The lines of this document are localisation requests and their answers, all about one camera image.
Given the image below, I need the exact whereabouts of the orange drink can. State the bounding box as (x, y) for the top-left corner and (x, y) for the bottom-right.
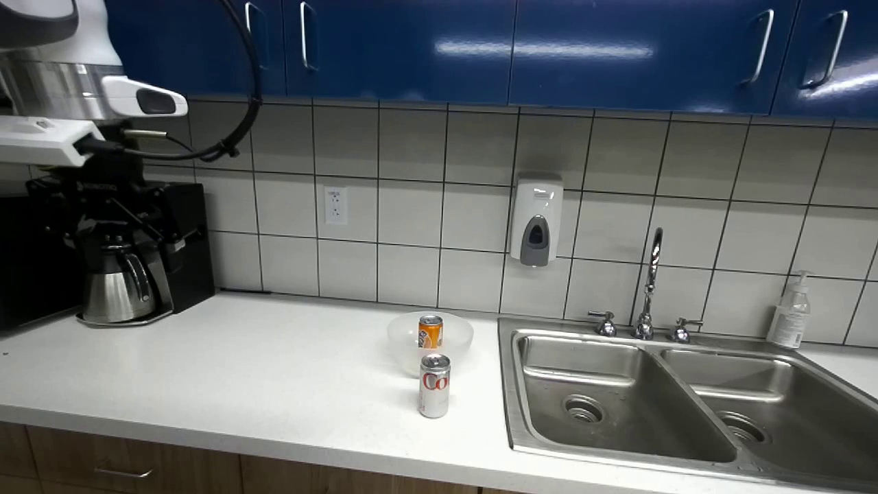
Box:
(417, 312), (447, 356)

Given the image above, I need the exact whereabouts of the clear plastic bowl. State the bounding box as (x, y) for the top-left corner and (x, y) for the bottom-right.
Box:
(383, 307), (476, 382)

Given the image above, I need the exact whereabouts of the chrome faucet knob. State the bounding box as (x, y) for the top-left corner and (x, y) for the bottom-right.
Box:
(663, 314), (703, 345)
(587, 310), (619, 339)

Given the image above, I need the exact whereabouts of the black coffee maker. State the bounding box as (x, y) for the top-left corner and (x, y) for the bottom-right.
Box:
(25, 176), (218, 329)

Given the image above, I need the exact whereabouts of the chrome sink faucet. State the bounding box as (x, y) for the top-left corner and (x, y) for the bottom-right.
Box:
(627, 224), (666, 343)

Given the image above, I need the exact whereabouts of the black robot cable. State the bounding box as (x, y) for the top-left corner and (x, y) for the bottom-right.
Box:
(117, 0), (265, 166)

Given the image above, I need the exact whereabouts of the blue cabinet door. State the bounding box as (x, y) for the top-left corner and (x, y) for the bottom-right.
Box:
(508, 0), (793, 118)
(770, 0), (878, 124)
(281, 0), (516, 107)
(100, 0), (297, 100)

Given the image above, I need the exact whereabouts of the silver drawer handle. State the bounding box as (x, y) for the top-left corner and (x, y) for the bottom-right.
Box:
(87, 464), (157, 485)

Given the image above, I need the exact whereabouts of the brown wooden drawer front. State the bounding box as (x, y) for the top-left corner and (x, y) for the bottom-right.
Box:
(239, 453), (479, 494)
(0, 419), (40, 494)
(25, 425), (247, 494)

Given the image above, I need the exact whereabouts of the stainless steel double sink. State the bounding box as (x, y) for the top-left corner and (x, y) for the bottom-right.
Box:
(495, 314), (878, 494)

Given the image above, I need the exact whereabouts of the silver drink can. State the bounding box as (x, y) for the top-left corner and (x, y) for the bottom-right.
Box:
(417, 351), (456, 421)

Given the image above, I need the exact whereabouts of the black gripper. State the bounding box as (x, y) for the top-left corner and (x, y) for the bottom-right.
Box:
(76, 147), (141, 200)

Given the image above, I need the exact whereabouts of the white wall outlet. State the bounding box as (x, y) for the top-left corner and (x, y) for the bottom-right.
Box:
(317, 184), (354, 231)

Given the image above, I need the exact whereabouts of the white wall soap dispenser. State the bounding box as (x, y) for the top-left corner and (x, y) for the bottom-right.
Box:
(508, 176), (564, 272)

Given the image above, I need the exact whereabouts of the stainless steel carafe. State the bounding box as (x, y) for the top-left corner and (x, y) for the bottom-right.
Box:
(74, 228), (174, 329)

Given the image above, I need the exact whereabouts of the clear soap bottle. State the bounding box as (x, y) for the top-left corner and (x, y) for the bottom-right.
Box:
(764, 272), (814, 353)

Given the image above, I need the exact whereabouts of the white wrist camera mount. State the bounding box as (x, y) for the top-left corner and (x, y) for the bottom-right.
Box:
(0, 115), (109, 170)

